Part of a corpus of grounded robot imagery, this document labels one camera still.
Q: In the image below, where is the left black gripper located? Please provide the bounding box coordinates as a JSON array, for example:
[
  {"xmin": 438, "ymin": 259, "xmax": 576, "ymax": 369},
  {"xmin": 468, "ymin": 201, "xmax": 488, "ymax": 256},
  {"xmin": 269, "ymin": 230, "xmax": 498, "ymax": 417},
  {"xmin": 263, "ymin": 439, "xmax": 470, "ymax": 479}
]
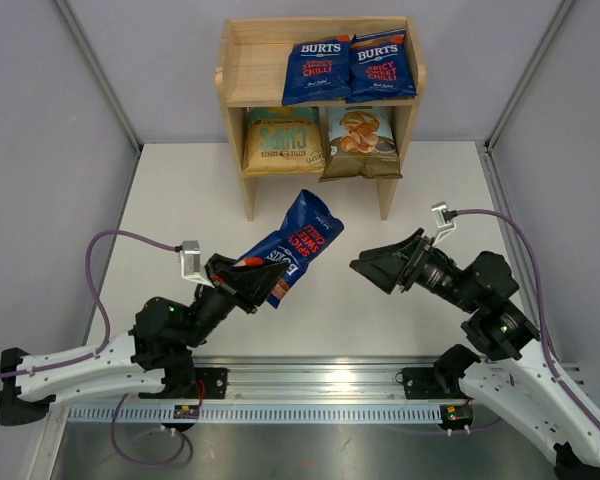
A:
[{"xmin": 182, "ymin": 255, "xmax": 291, "ymax": 349}]

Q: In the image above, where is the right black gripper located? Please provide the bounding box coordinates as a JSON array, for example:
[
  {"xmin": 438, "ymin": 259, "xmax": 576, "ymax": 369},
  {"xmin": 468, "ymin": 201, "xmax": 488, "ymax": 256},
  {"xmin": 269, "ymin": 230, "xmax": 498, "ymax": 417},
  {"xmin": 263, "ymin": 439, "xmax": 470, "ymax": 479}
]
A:
[{"xmin": 351, "ymin": 227, "xmax": 480, "ymax": 313}]

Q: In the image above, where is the blue Burts chips bag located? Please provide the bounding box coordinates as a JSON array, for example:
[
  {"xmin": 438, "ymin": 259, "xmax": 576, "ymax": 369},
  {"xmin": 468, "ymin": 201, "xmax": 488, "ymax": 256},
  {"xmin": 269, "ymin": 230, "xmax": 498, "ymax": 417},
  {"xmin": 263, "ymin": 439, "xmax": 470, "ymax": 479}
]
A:
[
  {"xmin": 234, "ymin": 189, "xmax": 344, "ymax": 308},
  {"xmin": 281, "ymin": 35, "xmax": 353, "ymax": 106},
  {"xmin": 346, "ymin": 29, "xmax": 416, "ymax": 103}
]

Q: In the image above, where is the light blue cassava chips bag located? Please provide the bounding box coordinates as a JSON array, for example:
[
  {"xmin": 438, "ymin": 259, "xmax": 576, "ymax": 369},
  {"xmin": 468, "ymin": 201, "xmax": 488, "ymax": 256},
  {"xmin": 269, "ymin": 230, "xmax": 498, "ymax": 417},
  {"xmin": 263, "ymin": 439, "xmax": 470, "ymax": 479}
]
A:
[{"xmin": 319, "ymin": 106, "xmax": 402, "ymax": 182}]

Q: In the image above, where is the tan kettle chips bag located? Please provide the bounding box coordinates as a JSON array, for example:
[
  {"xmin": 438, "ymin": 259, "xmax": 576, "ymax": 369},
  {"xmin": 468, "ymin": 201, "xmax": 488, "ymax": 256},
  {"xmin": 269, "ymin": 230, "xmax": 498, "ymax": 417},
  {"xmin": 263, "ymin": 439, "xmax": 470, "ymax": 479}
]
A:
[{"xmin": 242, "ymin": 107, "xmax": 326, "ymax": 177}]

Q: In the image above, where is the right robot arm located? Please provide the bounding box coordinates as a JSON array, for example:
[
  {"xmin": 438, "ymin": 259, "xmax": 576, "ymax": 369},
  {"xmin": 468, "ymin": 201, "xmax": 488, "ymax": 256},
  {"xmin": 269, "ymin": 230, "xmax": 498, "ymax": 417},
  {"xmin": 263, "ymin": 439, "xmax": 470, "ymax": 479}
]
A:
[{"xmin": 350, "ymin": 229, "xmax": 600, "ymax": 479}]

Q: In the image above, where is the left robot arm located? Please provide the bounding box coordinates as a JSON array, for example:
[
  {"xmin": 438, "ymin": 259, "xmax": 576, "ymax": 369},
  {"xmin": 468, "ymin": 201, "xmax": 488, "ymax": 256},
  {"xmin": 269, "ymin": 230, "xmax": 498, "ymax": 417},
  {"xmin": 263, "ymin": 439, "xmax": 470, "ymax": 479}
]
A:
[{"xmin": 0, "ymin": 254, "xmax": 289, "ymax": 427}]

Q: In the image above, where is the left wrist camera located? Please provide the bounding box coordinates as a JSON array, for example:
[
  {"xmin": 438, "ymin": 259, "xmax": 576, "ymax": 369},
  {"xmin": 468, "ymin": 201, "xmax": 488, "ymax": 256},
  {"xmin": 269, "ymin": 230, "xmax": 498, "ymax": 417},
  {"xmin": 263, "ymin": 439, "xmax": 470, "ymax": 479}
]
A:
[{"xmin": 179, "ymin": 240, "xmax": 211, "ymax": 286}]

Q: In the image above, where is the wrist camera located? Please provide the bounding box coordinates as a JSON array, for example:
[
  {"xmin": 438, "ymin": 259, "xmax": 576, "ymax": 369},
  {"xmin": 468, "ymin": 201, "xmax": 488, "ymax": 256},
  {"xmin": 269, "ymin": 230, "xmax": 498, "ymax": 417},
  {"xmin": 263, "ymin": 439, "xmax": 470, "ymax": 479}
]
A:
[
  {"xmin": 179, "ymin": 240, "xmax": 211, "ymax": 286},
  {"xmin": 431, "ymin": 202, "xmax": 457, "ymax": 247}
]

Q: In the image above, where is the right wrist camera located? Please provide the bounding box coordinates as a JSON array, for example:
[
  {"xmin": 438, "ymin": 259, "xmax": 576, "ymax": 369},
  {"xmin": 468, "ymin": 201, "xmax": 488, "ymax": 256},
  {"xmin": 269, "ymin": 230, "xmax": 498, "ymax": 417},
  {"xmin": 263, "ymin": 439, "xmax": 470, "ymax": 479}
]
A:
[{"xmin": 431, "ymin": 202, "xmax": 457, "ymax": 247}]

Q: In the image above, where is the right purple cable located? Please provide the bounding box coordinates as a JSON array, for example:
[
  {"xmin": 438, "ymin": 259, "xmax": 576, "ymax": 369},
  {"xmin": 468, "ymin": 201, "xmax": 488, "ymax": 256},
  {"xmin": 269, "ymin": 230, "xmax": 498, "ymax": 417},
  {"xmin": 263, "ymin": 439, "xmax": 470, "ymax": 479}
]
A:
[{"xmin": 449, "ymin": 208, "xmax": 600, "ymax": 444}]

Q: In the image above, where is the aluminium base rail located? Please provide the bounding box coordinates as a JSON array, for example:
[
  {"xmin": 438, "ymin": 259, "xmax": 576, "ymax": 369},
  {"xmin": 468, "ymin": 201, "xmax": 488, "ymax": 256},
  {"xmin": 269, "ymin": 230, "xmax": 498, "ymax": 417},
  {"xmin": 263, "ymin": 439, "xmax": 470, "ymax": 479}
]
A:
[{"xmin": 47, "ymin": 355, "xmax": 591, "ymax": 407}]

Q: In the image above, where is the white slotted cable duct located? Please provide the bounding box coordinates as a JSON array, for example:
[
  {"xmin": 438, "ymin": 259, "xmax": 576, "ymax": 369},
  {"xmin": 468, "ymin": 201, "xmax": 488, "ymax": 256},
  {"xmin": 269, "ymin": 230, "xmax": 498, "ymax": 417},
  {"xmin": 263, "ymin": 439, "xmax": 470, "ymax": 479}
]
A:
[{"xmin": 68, "ymin": 403, "xmax": 442, "ymax": 425}]

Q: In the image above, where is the right aluminium frame post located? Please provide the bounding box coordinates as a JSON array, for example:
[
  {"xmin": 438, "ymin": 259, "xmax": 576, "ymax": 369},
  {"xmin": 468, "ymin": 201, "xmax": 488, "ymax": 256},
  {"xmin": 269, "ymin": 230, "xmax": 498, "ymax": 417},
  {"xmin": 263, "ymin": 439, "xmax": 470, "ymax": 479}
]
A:
[{"xmin": 484, "ymin": 0, "xmax": 578, "ymax": 154}]

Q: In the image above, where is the aluminium frame post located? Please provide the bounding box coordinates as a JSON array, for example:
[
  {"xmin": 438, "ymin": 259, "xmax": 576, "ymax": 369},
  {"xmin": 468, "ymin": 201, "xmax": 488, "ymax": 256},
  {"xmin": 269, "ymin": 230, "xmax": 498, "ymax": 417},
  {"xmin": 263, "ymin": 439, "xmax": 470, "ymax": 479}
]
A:
[
  {"xmin": 51, "ymin": 0, "xmax": 143, "ymax": 159},
  {"xmin": 484, "ymin": 0, "xmax": 578, "ymax": 154}
]

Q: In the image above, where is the left aluminium frame post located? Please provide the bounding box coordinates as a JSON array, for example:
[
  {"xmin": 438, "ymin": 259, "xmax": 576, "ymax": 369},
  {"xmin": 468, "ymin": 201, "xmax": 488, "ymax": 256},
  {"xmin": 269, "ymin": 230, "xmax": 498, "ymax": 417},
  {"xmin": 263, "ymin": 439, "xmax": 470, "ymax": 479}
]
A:
[{"xmin": 51, "ymin": 0, "xmax": 143, "ymax": 159}]

